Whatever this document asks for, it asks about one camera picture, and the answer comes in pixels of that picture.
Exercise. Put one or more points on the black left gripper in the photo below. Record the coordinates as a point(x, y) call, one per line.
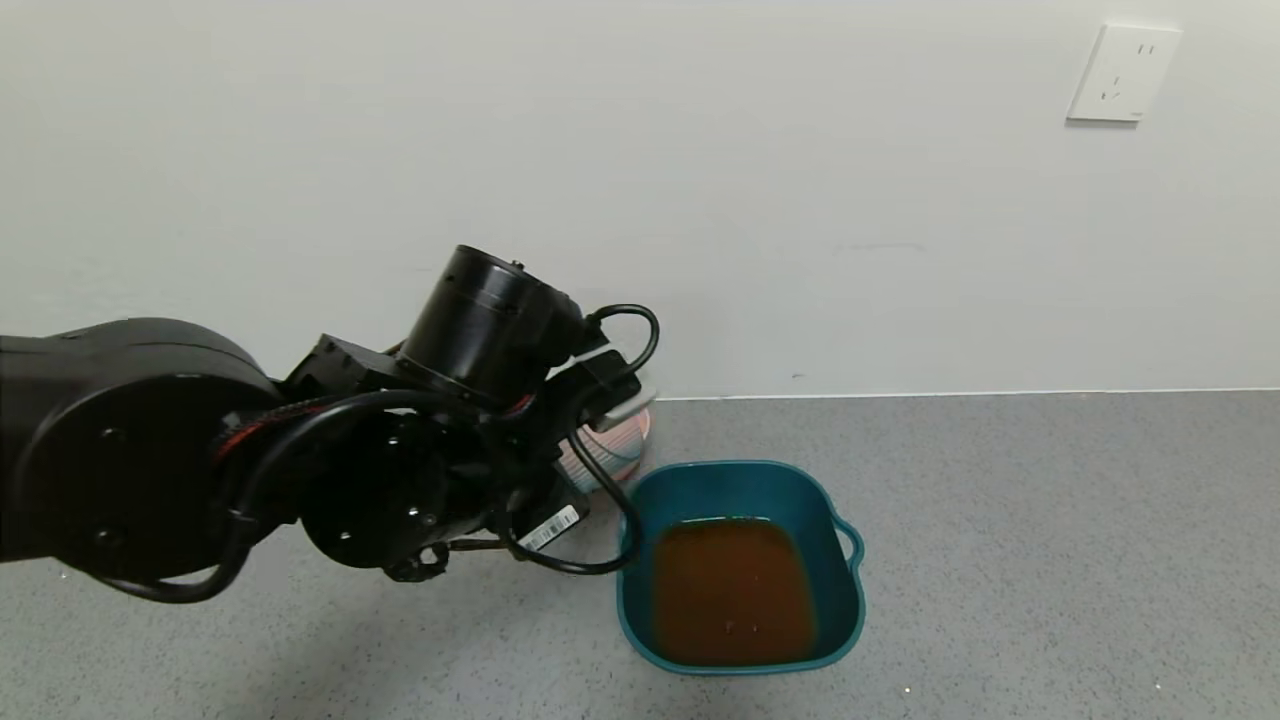
point(553, 528)

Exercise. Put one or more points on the brown liquid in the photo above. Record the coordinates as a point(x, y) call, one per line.
point(730, 590)

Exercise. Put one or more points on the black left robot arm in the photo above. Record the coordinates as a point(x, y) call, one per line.
point(140, 450)

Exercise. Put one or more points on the pink bowl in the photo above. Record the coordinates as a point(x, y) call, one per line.
point(615, 455)

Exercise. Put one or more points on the teal square basin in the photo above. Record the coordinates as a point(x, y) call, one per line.
point(830, 610)

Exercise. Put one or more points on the white wall socket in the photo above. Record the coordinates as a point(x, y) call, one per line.
point(1122, 75)

